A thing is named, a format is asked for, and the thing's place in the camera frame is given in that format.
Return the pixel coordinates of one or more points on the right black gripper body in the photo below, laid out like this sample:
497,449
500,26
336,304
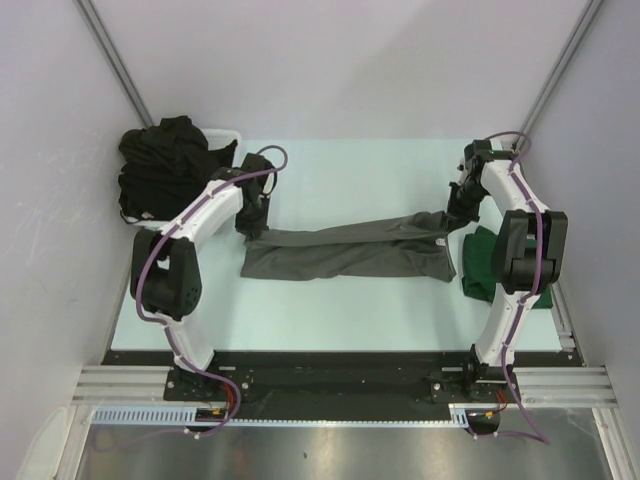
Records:
464,204

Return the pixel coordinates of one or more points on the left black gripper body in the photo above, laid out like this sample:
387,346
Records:
252,218

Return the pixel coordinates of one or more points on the grey t shirt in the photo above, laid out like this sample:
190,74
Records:
401,247

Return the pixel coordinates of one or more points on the white plastic basket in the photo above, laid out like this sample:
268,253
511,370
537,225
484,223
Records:
217,139

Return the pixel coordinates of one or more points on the black t shirts pile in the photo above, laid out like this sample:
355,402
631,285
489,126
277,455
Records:
166,166

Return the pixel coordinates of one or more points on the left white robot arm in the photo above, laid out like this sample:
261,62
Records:
165,281

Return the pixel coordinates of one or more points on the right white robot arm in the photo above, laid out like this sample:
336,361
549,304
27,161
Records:
525,261

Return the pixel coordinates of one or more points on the green folded t shirt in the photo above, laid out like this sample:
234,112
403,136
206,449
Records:
477,281

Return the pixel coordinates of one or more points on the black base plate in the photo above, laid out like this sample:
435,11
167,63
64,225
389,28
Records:
324,386

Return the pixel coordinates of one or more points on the aluminium frame rail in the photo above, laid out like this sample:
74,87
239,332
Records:
566,387

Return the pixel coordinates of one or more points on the light blue cable duct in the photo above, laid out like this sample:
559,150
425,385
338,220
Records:
202,417

